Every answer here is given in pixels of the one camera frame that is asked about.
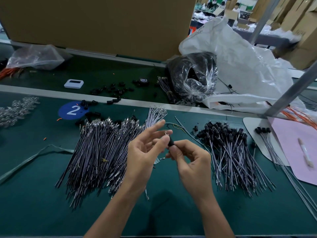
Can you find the person's right hand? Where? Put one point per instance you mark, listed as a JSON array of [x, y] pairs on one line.
[[195, 168]]

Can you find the person's left hand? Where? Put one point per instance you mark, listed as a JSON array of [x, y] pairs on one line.
[[143, 158]]

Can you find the black plastic caps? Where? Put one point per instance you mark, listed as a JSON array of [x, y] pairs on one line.
[[114, 91]]

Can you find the person's right forearm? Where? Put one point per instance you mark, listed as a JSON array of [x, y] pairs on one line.
[[215, 218]]

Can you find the person's left forearm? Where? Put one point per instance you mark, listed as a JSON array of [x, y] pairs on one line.
[[114, 215]]

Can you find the blue round number sticker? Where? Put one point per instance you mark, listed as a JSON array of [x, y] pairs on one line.
[[73, 110]]

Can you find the clear bag with black contents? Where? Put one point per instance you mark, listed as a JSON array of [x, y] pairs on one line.
[[193, 75]]

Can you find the small white timer device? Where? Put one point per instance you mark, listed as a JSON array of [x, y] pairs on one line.
[[74, 83]]

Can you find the pink paper sheet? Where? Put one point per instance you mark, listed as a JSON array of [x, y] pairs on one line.
[[298, 151]]

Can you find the clear plastic strip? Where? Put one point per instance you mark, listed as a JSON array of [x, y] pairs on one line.
[[32, 158]]

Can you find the large white plastic sack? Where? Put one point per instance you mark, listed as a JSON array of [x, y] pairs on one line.
[[242, 62]]

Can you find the brown cardboard panel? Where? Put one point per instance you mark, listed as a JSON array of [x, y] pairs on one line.
[[99, 24]]

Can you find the crumpled clear plastic bag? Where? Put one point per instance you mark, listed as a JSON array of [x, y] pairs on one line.
[[34, 57]]

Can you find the stack of cardboard boxes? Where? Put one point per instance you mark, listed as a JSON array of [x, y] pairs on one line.
[[303, 27]]

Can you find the grey metal frame post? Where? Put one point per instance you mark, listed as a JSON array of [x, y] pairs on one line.
[[293, 91], [265, 19]]

